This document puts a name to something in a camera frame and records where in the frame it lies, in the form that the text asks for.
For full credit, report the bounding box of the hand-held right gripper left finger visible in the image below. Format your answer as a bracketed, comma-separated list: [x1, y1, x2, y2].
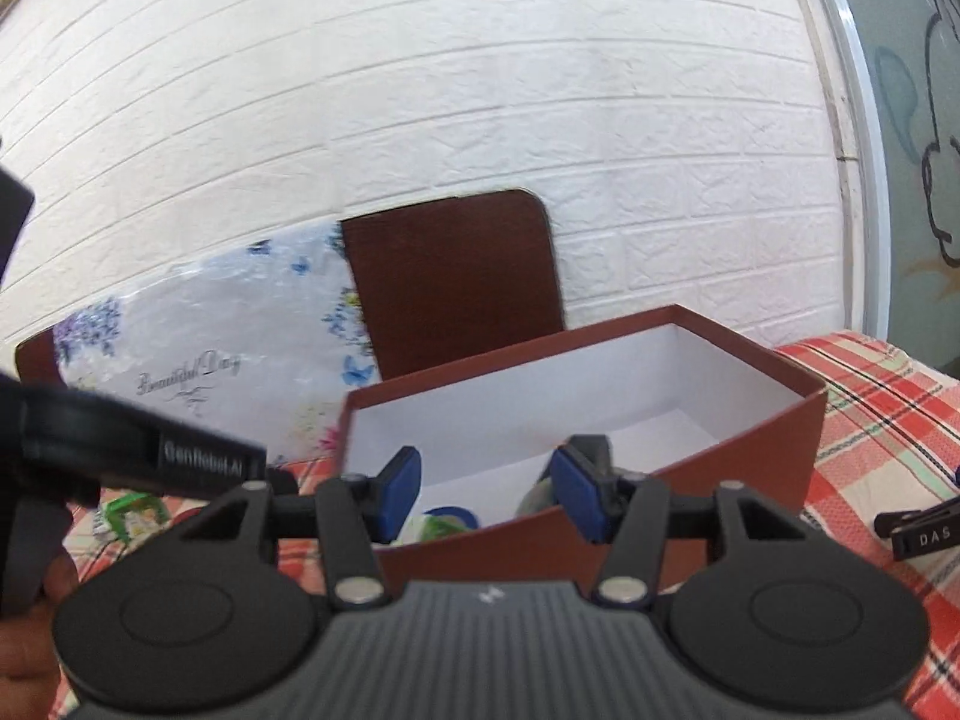
[176, 446, 422, 612]

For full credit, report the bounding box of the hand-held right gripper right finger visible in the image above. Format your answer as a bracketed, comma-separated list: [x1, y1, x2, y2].
[551, 446, 807, 608]

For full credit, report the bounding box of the brown cardboard box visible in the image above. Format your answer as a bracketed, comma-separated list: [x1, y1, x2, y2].
[341, 304, 828, 593]

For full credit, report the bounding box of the person's left hand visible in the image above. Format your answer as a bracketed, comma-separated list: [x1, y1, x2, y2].
[0, 551, 82, 720]

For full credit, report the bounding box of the green packet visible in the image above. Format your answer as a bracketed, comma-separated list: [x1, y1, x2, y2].
[97, 491, 170, 541]

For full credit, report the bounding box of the brown chair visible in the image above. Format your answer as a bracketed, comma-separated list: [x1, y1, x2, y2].
[15, 331, 61, 387]
[339, 189, 567, 382]

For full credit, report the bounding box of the white floral plastic cover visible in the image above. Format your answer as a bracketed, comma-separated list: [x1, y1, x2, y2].
[52, 223, 377, 466]

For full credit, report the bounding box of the red plaid tablecloth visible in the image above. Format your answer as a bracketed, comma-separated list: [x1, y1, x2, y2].
[45, 330, 960, 720]

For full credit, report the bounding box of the black labelled clip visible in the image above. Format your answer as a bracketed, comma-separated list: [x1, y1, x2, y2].
[874, 493, 960, 562]

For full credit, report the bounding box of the frosted glass panel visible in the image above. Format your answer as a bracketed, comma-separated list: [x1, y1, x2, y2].
[825, 0, 960, 383]

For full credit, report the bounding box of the white door frame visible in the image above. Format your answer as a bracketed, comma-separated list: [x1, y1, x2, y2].
[776, 0, 893, 338]

